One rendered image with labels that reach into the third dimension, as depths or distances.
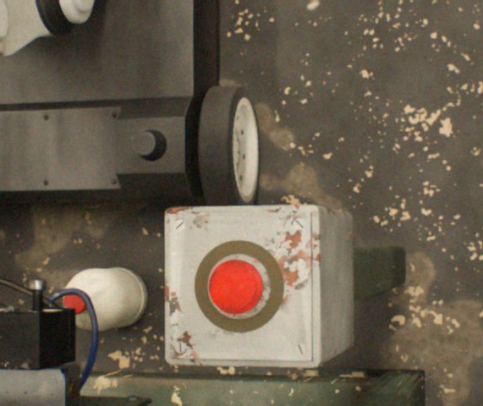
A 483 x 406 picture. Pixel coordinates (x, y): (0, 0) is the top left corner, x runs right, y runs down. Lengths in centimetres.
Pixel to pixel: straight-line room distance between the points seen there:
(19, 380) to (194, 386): 57
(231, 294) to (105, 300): 89
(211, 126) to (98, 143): 18
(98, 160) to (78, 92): 12
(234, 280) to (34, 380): 34
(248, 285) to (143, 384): 86
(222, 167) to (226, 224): 77
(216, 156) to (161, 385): 35
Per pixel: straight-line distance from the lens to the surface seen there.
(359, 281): 120
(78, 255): 185
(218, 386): 160
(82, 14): 159
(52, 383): 107
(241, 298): 79
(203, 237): 81
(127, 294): 171
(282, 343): 80
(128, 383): 164
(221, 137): 157
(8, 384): 109
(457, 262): 171
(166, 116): 159
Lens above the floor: 171
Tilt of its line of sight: 76 degrees down
